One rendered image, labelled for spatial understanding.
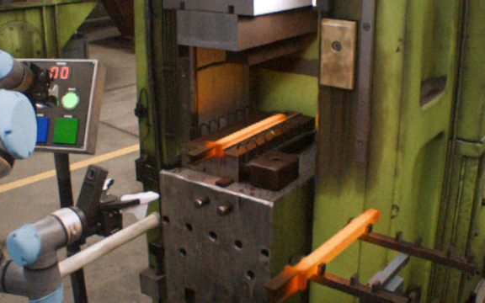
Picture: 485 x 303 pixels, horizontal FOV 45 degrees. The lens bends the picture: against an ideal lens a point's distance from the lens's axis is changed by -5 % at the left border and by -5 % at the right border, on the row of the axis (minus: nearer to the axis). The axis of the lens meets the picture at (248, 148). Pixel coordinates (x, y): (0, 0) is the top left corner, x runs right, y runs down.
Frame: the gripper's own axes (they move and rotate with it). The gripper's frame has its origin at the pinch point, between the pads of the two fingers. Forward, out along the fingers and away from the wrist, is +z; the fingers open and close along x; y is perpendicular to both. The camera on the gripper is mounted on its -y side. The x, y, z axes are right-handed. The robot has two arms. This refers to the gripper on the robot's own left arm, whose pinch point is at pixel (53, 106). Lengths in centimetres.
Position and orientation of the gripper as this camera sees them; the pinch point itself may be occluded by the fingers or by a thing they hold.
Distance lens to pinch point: 177.8
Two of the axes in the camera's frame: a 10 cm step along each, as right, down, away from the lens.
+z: 1.4, 1.8, 9.7
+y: 0.8, -9.8, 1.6
